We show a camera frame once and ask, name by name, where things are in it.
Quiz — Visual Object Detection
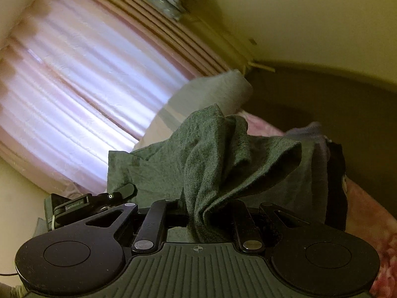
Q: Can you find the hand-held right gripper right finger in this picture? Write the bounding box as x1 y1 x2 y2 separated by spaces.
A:
231 200 311 253

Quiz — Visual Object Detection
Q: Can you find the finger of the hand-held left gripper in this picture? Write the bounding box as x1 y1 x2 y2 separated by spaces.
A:
99 183 138 202

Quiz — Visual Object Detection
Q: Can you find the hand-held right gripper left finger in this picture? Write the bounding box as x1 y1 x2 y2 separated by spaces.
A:
85 199 190 253

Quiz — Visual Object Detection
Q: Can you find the black cloth with yellow print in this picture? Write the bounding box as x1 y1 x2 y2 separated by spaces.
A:
324 141 347 232

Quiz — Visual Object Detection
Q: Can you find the pink curtain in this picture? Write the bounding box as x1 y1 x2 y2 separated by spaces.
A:
0 0 249 199

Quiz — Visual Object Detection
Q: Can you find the lavender cloth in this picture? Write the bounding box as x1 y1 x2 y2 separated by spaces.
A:
284 122 331 162

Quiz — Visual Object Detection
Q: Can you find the grey and cream duvet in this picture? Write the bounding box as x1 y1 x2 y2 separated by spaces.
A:
133 70 253 152

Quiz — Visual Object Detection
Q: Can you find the pink floral bed sheet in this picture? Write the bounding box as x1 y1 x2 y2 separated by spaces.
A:
239 110 397 295

